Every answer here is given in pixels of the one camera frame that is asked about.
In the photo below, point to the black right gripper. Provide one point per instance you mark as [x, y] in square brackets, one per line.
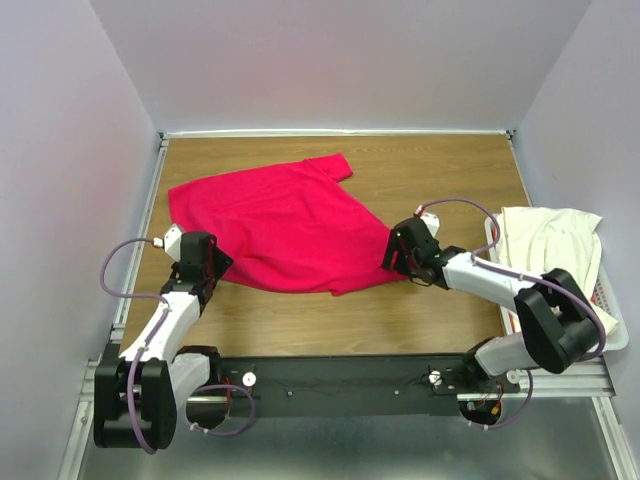
[394, 244]

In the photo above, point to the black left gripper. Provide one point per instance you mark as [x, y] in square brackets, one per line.
[222, 261]

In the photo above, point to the pink t-shirt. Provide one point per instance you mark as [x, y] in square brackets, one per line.
[289, 227]

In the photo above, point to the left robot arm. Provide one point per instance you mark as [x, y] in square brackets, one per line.
[137, 395]

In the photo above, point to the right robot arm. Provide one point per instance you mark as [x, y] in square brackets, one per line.
[557, 325]

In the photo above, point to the cream white t-shirt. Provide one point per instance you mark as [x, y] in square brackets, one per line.
[555, 245]

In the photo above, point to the white laundry basket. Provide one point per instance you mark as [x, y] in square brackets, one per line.
[610, 320]

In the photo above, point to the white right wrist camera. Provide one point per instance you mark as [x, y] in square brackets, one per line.
[430, 220]

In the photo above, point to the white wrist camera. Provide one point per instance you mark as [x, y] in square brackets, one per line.
[170, 242]
[430, 220]

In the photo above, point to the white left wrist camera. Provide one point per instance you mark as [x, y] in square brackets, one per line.
[170, 242]

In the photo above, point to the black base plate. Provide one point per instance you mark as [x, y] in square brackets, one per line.
[343, 386]

